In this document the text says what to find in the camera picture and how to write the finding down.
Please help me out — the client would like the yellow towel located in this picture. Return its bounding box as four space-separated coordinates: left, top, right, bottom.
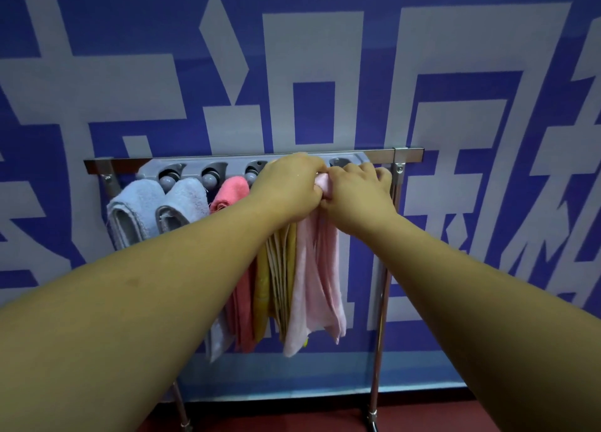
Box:
252 222 311 348

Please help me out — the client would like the white printed towel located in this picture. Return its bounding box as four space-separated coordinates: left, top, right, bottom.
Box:
281 172 348 358

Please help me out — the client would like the metal towel rack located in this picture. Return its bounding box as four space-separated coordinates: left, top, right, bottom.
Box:
83 147 426 432

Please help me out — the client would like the pink towel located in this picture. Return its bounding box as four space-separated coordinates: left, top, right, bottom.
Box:
208 175 258 354

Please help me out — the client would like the person's right forearm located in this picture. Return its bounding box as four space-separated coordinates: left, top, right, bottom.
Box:
359 210 601 432

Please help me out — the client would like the person's left hand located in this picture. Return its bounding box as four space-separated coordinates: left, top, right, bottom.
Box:
246 152 327 226

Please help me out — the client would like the person's left forearm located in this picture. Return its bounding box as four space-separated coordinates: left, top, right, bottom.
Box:
0 192 278 432

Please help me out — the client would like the plain light blue towel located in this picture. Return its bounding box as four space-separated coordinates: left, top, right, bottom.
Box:
155 177 235 364

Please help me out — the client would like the grey plastic clip strip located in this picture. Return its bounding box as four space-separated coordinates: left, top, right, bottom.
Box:
136 152 376 188

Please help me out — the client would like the person's right hand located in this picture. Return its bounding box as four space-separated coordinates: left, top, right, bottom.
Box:
319 162 400 238

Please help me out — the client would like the striped light blue towel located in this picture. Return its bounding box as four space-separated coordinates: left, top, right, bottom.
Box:
105 178 166 252

